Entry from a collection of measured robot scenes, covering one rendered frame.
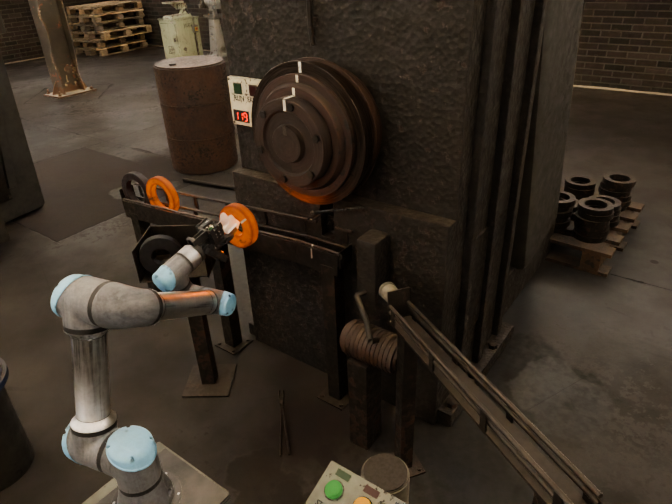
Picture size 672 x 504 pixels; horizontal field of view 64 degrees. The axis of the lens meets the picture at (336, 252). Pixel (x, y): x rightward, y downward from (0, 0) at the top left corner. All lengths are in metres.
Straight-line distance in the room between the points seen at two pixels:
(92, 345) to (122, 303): 0.17
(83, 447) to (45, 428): 0.93
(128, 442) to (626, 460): 1.69
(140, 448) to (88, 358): 0.27
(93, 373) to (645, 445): 1.91
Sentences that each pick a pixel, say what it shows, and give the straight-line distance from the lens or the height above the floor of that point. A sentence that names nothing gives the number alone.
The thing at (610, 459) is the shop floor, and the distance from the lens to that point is 2.30.
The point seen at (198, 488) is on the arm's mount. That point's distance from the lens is 1.72.
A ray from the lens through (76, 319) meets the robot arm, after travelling 1.47.
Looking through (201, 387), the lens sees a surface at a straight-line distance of 2.47.
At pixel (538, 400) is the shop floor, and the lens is 2.42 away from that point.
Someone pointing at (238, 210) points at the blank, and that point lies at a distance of 1.82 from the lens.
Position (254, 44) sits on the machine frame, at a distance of 2.05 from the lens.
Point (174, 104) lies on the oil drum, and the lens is 4.64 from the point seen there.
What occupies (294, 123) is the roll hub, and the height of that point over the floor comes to 1.18.
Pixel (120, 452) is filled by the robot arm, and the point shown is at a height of 0.55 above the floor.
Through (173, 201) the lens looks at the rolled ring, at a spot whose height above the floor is 0.69.
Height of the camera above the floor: 1.64
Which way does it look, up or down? 30 degrees down
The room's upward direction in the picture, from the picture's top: 2 degrees counter-clockwise
